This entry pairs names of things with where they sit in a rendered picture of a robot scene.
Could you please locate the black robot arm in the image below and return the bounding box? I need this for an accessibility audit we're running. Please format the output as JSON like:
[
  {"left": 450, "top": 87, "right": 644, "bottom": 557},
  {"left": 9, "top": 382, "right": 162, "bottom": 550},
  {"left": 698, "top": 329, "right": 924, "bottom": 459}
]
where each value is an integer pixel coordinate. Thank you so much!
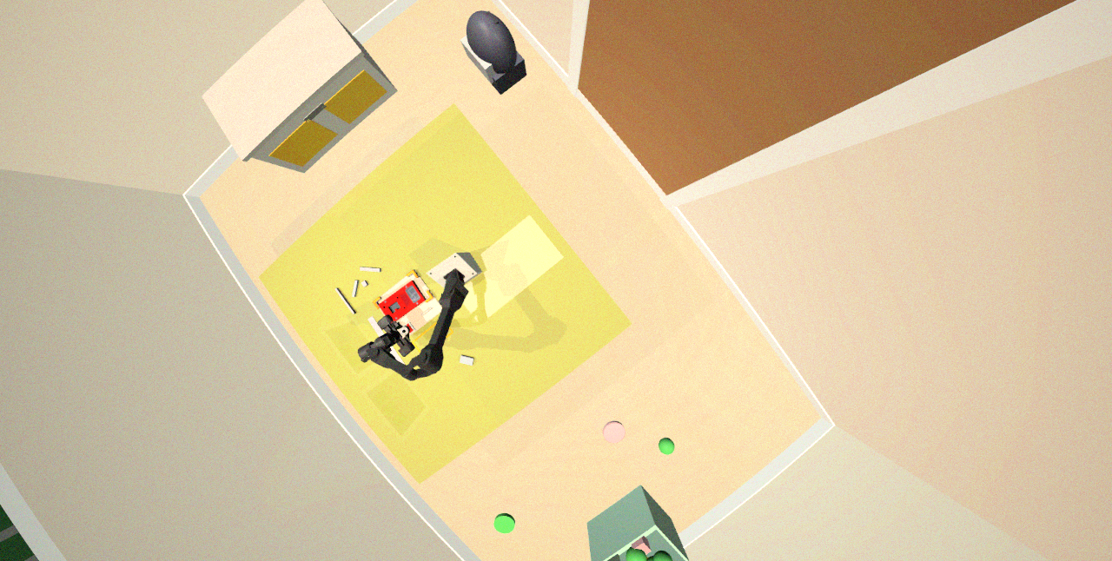
[{"left": 357, "top": 268, "right": 469, "bottom": 381}]

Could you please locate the dark grey flat bar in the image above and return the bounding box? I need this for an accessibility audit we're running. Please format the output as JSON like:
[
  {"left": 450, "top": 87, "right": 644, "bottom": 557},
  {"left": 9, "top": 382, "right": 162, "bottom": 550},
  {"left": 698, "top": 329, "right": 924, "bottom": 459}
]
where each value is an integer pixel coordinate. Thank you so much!
[{"left": 335, "top": 288, "right": 356, "bottom": 314}]

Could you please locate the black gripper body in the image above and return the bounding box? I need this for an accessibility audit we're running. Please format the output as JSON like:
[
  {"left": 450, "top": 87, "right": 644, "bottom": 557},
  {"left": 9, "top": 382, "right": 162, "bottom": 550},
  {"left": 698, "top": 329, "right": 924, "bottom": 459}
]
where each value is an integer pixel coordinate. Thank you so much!
[{"left": 377, "top": 314, "right": 415, "bottom": 357}]

